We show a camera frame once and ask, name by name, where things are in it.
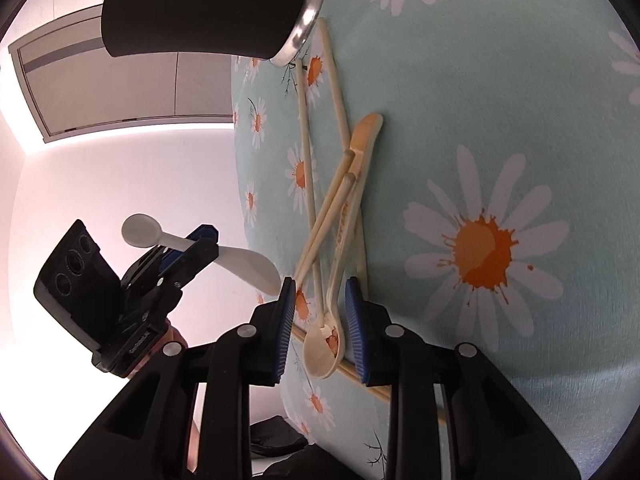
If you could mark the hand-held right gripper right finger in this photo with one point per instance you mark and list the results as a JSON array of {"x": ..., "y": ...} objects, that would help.
[{"x": 357, "y": 335}]

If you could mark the person's left hand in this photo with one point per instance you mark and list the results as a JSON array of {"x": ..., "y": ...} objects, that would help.
[{"x": 172, "y": 335}]

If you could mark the daisy print tablecloth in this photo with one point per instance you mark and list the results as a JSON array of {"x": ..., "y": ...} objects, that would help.
[{"x": 450, "y": 85}]

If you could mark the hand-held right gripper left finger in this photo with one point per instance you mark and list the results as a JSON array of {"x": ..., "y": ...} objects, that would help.
[{"x": 282, "y": 332}]

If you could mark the black cup with metal rim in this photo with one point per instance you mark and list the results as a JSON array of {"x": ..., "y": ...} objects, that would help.
[{"x": 200, "y": 5}]

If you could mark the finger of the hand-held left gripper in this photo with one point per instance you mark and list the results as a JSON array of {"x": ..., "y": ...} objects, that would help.
[
  {"x": 204, "y": 232},
  {"x": 192, "y": 262}
]

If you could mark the white plastic spoon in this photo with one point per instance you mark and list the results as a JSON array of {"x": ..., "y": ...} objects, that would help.
[{"x": 142, "y": 230}]

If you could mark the dark cloth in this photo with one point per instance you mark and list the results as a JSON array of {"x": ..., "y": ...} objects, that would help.
[{"x": 275, "y": 437}]

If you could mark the beige printed spoon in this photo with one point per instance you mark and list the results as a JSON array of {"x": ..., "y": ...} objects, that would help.
[{"x": 320, "y": 355}]

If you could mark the grey cabinet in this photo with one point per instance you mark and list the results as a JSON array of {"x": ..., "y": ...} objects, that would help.
[{"x": 125, "y": 90}]

